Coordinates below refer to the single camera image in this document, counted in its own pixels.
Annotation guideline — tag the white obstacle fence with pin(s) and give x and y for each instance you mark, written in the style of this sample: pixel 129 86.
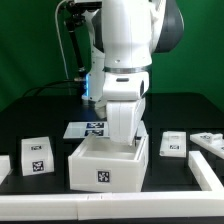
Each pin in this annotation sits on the white obstacle fence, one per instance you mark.
pixel 207 202

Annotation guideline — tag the white cabinet body box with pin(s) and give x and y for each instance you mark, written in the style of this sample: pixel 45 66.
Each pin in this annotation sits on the white cabinet body box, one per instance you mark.
pixel 98 165

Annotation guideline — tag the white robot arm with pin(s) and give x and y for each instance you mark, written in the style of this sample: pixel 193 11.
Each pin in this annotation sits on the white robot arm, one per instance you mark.
pixel 124 34

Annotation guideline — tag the white cabinet door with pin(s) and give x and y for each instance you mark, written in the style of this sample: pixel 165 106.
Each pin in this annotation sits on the white cabinet door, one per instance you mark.
pixel 213 143
pixel 173 144

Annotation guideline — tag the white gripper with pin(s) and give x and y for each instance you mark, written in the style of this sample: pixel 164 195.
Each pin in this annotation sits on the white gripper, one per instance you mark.
pixel 125 104

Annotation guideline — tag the white marker plate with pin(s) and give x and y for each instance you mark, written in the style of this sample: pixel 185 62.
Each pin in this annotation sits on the white marker plate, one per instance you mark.
pixel 80 130

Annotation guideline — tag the white wedge cabinet top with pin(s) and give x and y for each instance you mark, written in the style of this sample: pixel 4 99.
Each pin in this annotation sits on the white wedge cabinet top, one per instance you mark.
pixel 36 156

